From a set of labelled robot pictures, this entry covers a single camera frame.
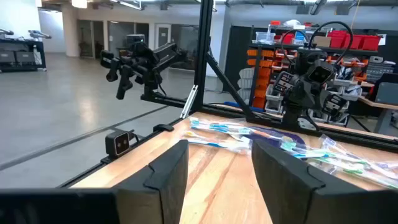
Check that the red storage bin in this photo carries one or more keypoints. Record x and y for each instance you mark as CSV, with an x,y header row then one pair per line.
x,y
337,40
370,43
288,38

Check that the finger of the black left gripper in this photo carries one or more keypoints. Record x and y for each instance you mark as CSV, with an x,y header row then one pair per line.
x,y
282,83
334,105

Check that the white column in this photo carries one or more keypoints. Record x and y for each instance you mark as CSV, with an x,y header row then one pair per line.
x,y
70,31

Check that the cardboard box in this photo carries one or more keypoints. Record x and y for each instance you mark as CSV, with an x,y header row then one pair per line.
x,y
322,41

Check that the clear plastic box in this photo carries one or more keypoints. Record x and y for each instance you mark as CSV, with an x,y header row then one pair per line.
x,y
265,37

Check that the wooden desk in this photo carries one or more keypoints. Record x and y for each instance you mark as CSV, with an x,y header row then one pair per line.
x,y
373,102

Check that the orange storage bin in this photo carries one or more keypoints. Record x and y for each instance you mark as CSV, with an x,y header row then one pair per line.
x,y
267,53
259,102

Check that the blue toothbrush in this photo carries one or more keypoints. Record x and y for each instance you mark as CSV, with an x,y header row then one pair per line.
x,y
214,145
217,127

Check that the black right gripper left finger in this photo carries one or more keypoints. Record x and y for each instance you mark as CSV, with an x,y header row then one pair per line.
x,y
161,193

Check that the small parts drawer cabinet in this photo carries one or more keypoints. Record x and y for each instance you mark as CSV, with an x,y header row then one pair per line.
x,y
380,72

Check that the black aluminium frame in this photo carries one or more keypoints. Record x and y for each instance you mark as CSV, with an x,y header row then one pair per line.
x,y
203,46

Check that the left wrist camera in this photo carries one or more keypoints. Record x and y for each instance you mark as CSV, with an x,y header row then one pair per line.
x,y
320,74

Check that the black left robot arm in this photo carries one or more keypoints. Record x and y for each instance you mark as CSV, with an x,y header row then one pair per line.
x,y
292,119

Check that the silver bar bracket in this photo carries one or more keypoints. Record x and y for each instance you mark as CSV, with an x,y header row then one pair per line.
x,y
189,101

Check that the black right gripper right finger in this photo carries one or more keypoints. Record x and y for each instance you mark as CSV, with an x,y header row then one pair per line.
x,y
280,186

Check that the dark blue pouch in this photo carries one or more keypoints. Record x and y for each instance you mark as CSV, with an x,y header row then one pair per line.
x,y
273,141

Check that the black partition panel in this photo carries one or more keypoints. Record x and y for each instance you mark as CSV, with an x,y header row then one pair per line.
x,y
236,56

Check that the table-level camera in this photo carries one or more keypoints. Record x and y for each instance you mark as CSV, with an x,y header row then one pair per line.
x,y
117,143

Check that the black workbench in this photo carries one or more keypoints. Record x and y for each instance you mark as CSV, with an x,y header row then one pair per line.
x,y
21,56

